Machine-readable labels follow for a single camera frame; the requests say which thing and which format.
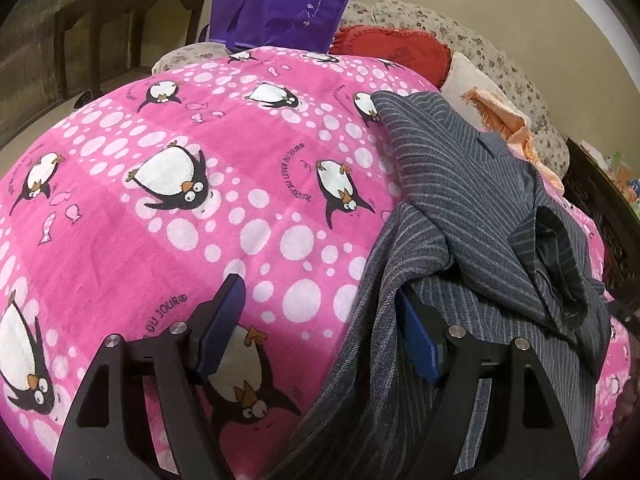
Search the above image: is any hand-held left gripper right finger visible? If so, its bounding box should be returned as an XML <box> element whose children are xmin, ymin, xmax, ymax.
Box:
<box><xmin>400</xmin><ymin>287</ymin><xmax>581</xmax><ymax>480</ymax></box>

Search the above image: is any white pillow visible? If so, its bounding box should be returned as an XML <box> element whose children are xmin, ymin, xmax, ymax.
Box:
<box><xmin>440</xmin><ymin>51</ymin><xmax>531</xmax><ymax>126</ymax></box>

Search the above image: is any purple tote bag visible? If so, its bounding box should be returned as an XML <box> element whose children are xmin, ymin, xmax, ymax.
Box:
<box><xmin>209</xmin><ymin>0</ymin><xmax>364</xmax><ymax>55</ymax></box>

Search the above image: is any grey striped suit jacket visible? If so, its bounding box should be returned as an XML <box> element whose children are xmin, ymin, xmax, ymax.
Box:
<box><xmin>277</xmin><ymin>90</ymin><xmax>613</xmax><ymax>480</ymax></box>

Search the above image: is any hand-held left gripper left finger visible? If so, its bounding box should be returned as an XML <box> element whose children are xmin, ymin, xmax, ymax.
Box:
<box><xmin>51</xmin><ymin>273</ymin><xmax>247</xmax><ymax>480</ymax></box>

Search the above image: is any clutter of small items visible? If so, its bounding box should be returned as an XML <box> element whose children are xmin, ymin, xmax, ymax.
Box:
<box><xmin>582</xmin><ymin>142</ymin><xmax>640</xmax><ymax>201</ymax></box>

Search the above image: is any peach fringed scarf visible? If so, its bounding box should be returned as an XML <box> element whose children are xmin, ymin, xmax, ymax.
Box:
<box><xmin>460</xmin><ymin>87</ymin><xmax>566</xmax><ymax>196</ymax></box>

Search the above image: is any dark wooden table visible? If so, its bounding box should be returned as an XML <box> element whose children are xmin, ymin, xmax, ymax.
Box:
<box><xmin>52</xmin><ymin>0</ymin><xmax>210</xmax><ymax>101</ymax></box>

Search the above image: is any dark carved wooden headboard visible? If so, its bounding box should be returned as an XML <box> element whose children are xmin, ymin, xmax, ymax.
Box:
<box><xmin>562</xmin><ymin>137</ymin><xmax>640</xmax><ymax>306</ymax></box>

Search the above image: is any red heart-shaped cushion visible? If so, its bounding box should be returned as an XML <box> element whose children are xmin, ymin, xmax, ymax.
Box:
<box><xmin>330</xmin><ymin>26</ymin><xmax>453</xmax><ymax>86</ymax></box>

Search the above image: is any pink penguin print blanket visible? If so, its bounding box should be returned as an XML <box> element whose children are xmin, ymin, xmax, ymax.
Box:
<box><xmin>0</xmin><ymin>46</ymin><xmax>640</xmax><ymax>480</ymax></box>

